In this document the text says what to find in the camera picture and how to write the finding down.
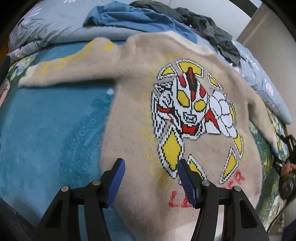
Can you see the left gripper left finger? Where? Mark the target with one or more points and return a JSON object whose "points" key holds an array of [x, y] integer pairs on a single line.
{"points": [[61, 219]]}

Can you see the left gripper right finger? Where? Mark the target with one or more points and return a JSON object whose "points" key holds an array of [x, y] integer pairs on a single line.
{"points": [[240, 220]]}

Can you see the beige knit graphic sweater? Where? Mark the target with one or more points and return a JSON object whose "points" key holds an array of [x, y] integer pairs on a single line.
{"points": [[174, 100]]}

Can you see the person's right hand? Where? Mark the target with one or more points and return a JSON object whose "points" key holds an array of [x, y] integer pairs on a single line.
{"points": [[288, 170]]}

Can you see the dark grey garment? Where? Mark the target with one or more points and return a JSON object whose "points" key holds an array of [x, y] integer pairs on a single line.
{"points": [[203, 26]]}

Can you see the grey-blue floral quilt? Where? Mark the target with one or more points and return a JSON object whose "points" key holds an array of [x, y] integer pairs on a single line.
{"points": [[56, 22]]}

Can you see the blue t-shirt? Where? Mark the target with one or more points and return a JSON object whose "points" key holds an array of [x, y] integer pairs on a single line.
{"points": [[117, 14]]}

